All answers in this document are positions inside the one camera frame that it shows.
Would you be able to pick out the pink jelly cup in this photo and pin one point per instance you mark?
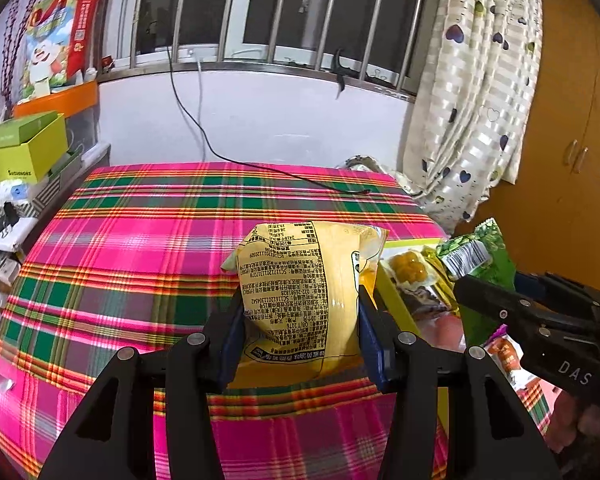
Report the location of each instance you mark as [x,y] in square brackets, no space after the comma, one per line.
[443,330]

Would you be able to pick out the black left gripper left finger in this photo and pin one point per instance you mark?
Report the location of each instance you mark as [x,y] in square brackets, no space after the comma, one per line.
[110,435]

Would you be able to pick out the colorful cartoon gift box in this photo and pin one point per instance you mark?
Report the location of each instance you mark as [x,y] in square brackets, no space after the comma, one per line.
[57,37]

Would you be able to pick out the yellow chip bag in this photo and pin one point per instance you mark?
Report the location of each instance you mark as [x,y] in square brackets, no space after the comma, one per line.
[299,285]

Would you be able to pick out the green snack pouch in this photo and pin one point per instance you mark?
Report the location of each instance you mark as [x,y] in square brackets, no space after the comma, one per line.
[483,255]

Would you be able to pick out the purple snack pouch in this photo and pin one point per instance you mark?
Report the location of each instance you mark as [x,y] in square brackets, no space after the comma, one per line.
[499,333]

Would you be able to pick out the window metal bars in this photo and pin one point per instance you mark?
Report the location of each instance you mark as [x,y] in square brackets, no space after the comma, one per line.
[385,40]

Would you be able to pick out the wooden wardrobe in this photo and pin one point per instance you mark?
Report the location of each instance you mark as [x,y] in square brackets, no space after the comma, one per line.
[550,217]

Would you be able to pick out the yellow fruit jelly cup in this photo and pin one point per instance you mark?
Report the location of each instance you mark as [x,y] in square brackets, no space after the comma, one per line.
[410,271]

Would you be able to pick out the black hook on sill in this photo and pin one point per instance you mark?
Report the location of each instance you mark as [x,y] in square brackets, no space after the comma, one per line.
[342,72]

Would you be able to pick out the dark sunflower seed bag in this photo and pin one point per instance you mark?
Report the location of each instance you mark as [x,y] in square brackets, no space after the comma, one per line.
[423,305]

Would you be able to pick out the purple dried flower branches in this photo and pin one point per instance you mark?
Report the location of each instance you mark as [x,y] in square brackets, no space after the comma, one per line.
[18,12]

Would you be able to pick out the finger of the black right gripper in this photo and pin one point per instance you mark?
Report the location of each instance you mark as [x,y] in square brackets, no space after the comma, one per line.
[528,321]
[550,288]

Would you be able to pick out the pink plaid tablecloth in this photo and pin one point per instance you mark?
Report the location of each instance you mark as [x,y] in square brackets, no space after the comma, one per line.
[134,258]

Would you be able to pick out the yellow-green shallow box tray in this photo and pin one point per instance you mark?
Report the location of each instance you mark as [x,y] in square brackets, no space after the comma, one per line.
[387,295]

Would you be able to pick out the yellow-green storage box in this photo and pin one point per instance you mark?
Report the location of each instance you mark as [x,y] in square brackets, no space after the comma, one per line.
[31,145]

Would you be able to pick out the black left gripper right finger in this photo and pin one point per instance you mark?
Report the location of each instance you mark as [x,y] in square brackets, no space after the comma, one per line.
[490,433]

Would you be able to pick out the heart patterned curtain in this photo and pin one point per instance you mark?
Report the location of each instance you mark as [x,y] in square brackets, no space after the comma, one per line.
[467,127]

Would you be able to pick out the orange box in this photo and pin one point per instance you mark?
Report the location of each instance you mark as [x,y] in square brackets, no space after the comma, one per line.
[69,102]

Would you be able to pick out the person's right hand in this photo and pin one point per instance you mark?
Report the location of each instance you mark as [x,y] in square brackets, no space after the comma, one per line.
[570,418]

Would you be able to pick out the white orange snack bag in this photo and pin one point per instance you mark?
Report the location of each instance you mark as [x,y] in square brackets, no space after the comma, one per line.
[507,355]

